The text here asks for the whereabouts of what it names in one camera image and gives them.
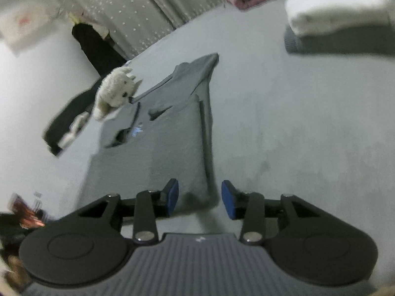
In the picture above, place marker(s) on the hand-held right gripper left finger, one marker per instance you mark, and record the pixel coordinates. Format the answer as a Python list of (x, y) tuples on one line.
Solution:
[(172, 195)]

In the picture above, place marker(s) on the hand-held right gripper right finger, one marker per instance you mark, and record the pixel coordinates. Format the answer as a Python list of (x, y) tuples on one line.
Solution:
[(228, 199)]

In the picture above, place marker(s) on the grey shirt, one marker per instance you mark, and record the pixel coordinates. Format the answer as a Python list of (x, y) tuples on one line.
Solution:
[(160, 148)]

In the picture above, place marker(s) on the grey bed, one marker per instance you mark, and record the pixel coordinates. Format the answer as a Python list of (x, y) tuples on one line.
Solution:
[(293, 114)]

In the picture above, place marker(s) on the cream cloth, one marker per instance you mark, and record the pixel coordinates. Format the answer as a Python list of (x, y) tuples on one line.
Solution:
[(72, 129)]

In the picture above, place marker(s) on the white plush dog toy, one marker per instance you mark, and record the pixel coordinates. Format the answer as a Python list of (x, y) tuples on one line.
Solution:
[(114, 89)]

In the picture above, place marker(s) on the red brown object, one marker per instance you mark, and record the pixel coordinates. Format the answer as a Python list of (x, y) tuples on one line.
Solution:
[(26, 214)]

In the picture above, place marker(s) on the black hanging garment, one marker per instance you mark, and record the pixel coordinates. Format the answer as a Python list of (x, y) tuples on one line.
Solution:
[(95, 49)]

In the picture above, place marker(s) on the beige hanging garment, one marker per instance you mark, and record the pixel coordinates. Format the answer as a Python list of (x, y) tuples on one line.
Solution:
[(101, 30)]

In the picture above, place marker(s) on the folded dark grey garment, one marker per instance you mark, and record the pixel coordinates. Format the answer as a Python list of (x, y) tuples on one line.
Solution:
[(339, 44)]

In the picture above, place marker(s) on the grey star-print curtain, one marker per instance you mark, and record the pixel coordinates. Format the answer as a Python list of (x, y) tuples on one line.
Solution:
[(139, 6)]

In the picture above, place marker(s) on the folded white garment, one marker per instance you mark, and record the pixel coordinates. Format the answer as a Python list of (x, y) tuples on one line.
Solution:
[(333, 9)]

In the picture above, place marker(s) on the white wall poster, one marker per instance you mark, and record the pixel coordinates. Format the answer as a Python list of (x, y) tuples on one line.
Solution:
[(21, 24)]

